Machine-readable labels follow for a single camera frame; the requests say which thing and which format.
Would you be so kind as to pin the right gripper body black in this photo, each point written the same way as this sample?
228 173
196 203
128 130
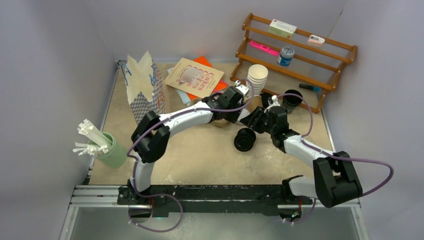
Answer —
263 124

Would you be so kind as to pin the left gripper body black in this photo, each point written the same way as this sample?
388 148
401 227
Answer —
232 116

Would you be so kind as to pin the checkered paper bakery bag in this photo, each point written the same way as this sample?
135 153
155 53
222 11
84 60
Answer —
144 86

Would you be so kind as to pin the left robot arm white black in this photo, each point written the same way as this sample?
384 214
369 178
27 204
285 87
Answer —
151 137

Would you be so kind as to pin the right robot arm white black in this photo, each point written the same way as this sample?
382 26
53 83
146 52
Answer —
334 181

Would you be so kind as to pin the brown paper coffee cup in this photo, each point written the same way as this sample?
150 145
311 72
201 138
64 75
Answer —
253 103

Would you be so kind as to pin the white cup lid lower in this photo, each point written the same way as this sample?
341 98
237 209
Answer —
244 113

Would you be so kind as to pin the stack of black lids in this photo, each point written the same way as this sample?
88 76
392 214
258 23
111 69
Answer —
244 139

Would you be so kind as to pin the black paper cup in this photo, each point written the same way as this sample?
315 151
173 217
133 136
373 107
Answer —
291 100

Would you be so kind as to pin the black flat lid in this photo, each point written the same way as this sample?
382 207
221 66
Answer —
264 97

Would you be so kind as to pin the stack of white paper cups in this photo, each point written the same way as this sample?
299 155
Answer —
257 75

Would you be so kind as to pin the cakes recipe book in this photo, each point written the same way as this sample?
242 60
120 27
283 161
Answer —
179 67

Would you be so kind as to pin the black blue marker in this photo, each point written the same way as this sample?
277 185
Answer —
309 87

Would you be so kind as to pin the wooden shelf rack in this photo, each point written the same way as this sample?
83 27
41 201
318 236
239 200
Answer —
299 64

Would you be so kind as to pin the pink highlighter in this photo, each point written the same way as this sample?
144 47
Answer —
264 48

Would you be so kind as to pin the blue white jar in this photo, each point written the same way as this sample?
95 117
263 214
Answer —
285 56

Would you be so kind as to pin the white green box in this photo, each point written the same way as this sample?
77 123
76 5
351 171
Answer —
282 29

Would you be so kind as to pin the pink white tape dispenser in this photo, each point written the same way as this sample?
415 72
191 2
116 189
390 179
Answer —
315 41

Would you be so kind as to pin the green cup holder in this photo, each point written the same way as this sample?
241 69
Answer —
116 156

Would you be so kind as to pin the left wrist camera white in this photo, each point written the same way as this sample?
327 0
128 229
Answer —
242 88

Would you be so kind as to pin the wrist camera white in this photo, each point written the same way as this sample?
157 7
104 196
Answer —
242 88
273 101

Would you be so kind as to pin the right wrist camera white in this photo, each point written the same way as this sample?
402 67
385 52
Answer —
273 101

